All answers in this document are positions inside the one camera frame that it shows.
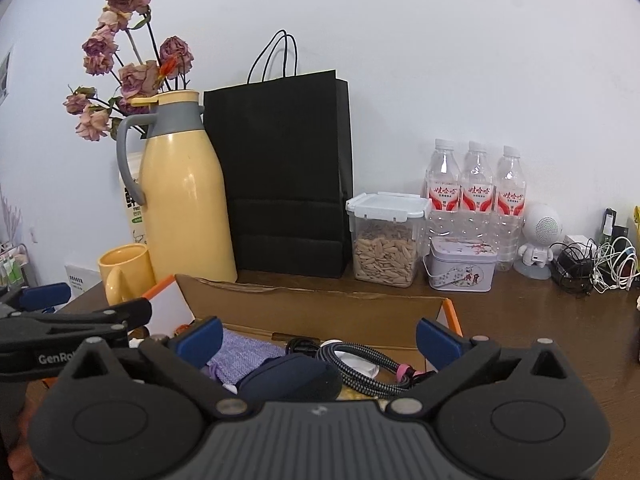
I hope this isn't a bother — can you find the tangle of charger cables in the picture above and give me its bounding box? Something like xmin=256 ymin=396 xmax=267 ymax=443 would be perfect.
xmin=550 ymin=208 xmax=640 ymax=295

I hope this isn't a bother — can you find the clear water bottle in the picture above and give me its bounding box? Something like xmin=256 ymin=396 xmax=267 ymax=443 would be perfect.
xmin=494 ymin=145 xmax=527 ymax=272
xmin=424 ymin=138 xmax=462 ymax=261
xmin=460 ymin=141 xmax=496 ymax=252

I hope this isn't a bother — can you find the braided grey cable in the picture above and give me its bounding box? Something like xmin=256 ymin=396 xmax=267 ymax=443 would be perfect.
xmin=285 ymin=337 xmax=436 ymax=401

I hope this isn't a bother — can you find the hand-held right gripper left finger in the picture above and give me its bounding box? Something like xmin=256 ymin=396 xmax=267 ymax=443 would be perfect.
xmin=60 ymin=316 xmax=251 ymax=417

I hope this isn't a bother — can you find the white robot speaker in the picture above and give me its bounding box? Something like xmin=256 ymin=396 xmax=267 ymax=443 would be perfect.
xmin=514 ymin=203 xmax=563 ymax=279

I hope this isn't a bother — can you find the clear seed container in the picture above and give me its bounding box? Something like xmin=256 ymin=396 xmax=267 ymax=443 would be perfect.
xmin=346 ymin=191 xmax=433 ymax=288

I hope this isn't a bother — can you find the red cardboard box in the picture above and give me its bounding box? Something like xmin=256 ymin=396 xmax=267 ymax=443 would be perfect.
xmin=142 ymin=273 xmax=463 ymax=403

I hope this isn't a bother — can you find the white milk carton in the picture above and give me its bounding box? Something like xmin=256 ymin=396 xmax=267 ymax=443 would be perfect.
xmin=118 ymin=152 xmax=151 ymax=248

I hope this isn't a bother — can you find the dried pink rose bouquet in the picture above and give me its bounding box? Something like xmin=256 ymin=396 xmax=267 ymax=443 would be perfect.
xmin=62 ymin=0 xmax=195 ymax=142

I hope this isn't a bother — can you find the purple coral decoration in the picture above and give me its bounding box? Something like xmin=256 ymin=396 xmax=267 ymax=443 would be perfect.
xmin=0 ymin=185 xmax=23 ymax=246

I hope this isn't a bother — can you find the purple knitted cloth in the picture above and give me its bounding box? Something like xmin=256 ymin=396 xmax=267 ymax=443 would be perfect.
xmin=202 ymin=329 xmax=288 ymax=386

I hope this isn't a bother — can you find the yellow thermos jug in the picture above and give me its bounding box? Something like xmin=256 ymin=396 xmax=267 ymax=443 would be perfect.
xmin=116 ymin=90 xmax=238 ymax=283

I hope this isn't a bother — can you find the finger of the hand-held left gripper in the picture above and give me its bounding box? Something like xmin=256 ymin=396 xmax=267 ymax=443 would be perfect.
xmin=0 ymin=283 xmax=72 ymax=318
xmin=0 ymin=299 xmax=153 ymax=346

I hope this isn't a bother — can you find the pale printed tin box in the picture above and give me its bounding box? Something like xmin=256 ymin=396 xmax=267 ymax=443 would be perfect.
xmin=424 ymin=236 xmax=498 ymax=292

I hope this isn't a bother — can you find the yellow ceramic mug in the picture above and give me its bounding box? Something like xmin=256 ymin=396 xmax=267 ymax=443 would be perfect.
xmin=97 ymin=243 xmax=157 ymax=306

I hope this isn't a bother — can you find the black paper bag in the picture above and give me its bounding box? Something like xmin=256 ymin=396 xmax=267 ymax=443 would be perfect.
xmin=202 ymin=30 xmax=353 ymax=279

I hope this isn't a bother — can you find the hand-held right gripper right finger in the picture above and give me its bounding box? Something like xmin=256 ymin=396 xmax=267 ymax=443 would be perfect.
xmin=385 ymin=317 xmax=570 ymax=417

